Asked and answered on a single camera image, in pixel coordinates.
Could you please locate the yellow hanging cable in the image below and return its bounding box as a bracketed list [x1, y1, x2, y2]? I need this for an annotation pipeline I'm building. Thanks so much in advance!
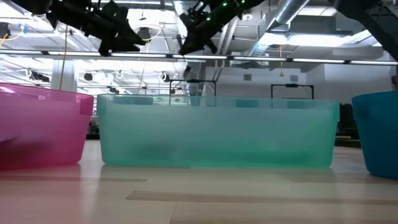
[58, 24, 71, 91]

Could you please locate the yellow pendant cord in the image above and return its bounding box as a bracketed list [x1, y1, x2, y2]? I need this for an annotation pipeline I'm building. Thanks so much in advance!
[279, 45, 285, 78]

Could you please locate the smooth silver air duct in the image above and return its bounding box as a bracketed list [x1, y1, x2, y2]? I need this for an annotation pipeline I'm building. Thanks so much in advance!
[248, 0, 312, 58]

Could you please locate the dark background furniture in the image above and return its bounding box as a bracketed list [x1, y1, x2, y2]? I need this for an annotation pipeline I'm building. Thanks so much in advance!
[337, 102, 362, 149]

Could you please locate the black metal rig frame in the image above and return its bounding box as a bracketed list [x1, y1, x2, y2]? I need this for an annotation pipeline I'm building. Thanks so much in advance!
[169, 78, 218, 98]
[270, 83, 315, 100]

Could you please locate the blue plastic bin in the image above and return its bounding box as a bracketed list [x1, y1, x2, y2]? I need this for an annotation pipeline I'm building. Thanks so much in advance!
[351, 90, 398, 180]

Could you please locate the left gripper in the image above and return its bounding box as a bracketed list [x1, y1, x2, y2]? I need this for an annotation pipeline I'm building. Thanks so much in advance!
[46, 0, 147, 57]

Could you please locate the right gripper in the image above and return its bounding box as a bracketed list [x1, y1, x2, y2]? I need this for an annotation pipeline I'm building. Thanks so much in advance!
[178, 0, 266, 57]

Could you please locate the white pillar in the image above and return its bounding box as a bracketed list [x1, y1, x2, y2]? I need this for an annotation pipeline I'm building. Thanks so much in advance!
[50, 58, 78, 93]

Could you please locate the bright ceiling light panel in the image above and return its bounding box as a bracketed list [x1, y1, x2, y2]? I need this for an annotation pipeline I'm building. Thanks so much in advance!
[258, 21, 383, 48]

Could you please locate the teal translucent plastic bin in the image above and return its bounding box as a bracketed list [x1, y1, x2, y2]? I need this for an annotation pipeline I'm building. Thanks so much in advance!
[96, 94, 340, 169]

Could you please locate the pink-red plastic bin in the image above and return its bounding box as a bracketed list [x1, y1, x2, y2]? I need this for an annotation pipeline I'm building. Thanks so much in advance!
[0, 82, 95, 171]

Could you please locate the black reel with yellow cord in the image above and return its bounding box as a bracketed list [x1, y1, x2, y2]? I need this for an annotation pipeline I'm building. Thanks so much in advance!
[0, 21, 12, 40]
[136, 26, 163, 50]

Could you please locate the long ceiling light strip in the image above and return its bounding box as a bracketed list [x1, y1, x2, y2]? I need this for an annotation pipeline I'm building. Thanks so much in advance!
[0, 49, 398, 67]

